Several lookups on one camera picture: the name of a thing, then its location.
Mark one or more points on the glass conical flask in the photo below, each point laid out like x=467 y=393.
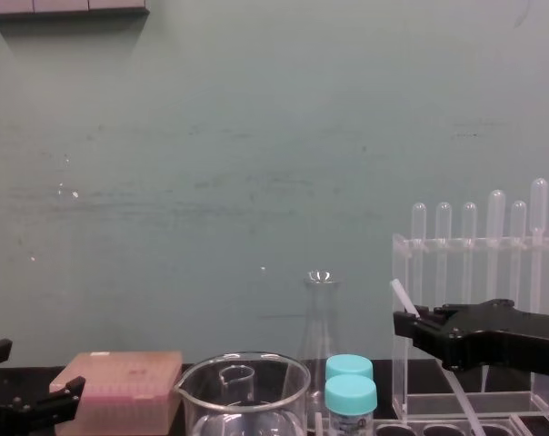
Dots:
x=319 y=318

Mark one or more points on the grey wall cabinet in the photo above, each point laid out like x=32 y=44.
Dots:
x=65 y=6

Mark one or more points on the large glass beaker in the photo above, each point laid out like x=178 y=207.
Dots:
x=274 y=409

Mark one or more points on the short clear plastic pipette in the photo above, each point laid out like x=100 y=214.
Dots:
x=443 y=218
x=419 y=218
x=469 y=218
x=518 y=218

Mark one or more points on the clear acrylic pipette rack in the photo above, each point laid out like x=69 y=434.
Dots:
x=542 y=395

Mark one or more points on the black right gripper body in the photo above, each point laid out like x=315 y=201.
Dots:
x=515 y=338

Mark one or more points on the clear glass stirring rod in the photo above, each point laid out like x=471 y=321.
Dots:
x=402 y=295

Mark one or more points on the tall clear plastic pipette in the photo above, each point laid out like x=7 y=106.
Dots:
x=539 y=200
x=496 y=213

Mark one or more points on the small glass beaker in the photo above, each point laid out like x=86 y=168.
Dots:
x=236 y=381

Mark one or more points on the vial with teal cap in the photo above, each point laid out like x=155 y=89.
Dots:
x=349 y=365
x=351 y=395

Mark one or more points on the pink pipette tip box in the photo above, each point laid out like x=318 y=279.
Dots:
x=120 y=386

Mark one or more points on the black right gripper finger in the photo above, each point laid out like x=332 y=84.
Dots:
x=426 y=333
x=456 y=311

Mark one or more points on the clear plastic holed tray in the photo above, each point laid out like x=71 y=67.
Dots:
x=438 y=429

